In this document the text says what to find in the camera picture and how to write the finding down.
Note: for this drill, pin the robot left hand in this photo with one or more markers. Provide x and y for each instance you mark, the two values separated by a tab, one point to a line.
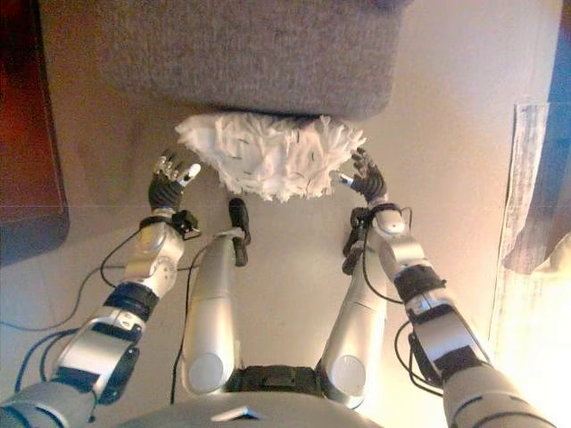
167	189

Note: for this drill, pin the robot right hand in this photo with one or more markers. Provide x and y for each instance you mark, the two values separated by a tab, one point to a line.
370	183

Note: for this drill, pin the white fringed cushion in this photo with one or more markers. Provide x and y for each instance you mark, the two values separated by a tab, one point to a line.
272	156

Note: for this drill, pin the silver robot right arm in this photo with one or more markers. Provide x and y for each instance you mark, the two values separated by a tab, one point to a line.
446	330

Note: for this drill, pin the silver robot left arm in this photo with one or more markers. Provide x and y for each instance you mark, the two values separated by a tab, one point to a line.
98	334

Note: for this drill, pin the silver robot left leg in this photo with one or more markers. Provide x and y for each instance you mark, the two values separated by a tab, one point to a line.
212	312

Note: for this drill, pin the silver robot leg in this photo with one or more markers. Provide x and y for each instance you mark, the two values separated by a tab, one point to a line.
212	312
357	339

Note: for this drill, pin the grey fabric armchair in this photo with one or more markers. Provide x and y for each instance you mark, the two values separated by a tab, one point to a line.
223	53

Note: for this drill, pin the brown wooden cabinet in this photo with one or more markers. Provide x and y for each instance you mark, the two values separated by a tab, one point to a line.
27	134

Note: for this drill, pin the silver robot right leg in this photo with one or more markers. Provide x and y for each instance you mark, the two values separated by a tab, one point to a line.
357	339

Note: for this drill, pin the cream duvet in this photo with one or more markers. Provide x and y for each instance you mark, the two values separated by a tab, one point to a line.
557	334

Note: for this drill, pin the grey robot torso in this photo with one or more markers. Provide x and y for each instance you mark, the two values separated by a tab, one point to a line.
276	410

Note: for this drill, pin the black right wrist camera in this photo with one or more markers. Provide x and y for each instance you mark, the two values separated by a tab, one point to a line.
360	217

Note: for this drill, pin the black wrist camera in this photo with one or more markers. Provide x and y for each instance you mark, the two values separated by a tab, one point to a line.
360	217
187	223

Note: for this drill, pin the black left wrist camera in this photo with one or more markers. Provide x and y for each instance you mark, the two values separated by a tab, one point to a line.
187	223

